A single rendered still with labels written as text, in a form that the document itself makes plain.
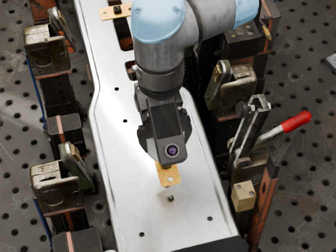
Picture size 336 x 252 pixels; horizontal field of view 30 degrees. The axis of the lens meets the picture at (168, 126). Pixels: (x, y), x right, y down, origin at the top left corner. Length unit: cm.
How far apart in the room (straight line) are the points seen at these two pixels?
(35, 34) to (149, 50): 55
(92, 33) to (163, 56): 56
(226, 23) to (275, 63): 88
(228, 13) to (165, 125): 20
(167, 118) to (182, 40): 15
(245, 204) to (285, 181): 44
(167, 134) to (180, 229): 25
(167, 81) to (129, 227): 34
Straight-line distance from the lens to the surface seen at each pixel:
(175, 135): 98
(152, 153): 110
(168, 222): 118
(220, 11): 91
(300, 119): 114
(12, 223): 155
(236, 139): 116
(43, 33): 140
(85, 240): 119
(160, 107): 98
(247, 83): 127
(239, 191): 114
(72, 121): 131
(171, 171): 114
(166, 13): 86
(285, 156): 162
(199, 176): 122
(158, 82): 94
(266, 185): 109
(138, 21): 87
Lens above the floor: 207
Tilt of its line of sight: 57 degrees down
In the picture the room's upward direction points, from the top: straight up
